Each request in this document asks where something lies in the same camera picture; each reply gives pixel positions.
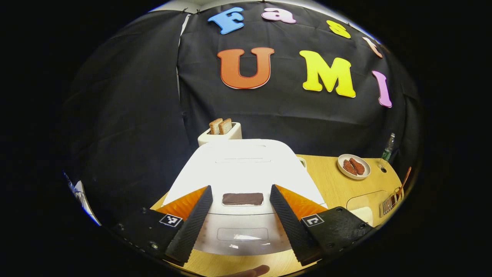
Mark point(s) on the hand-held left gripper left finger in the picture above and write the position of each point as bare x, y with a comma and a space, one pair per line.
192, 223

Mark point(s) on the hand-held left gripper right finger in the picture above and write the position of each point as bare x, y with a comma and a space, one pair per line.
290, 223

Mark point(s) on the white rice cooker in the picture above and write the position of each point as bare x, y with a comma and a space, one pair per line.
242, 169

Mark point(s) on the brown wooden spoon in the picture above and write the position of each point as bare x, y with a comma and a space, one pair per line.
405, 179

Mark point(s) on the small white side dish tray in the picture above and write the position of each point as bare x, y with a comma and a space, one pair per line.
301, 161

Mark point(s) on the brown meat piece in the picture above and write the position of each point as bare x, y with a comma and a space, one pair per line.
349, 167
357, 166

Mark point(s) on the clear plastic container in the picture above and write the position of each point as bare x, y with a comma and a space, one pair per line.
369, 198

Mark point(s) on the round white plate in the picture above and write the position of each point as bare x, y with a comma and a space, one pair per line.
367, 171

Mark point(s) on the white toaster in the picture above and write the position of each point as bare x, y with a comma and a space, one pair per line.
235, 134

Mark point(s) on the toasted bread slice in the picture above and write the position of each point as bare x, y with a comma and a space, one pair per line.
215, 127
225, 126

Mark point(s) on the green label water bottle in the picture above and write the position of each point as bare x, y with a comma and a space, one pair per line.
387, 154

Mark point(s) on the black backdrop cloth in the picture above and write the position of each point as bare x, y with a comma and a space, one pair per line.
127, 107

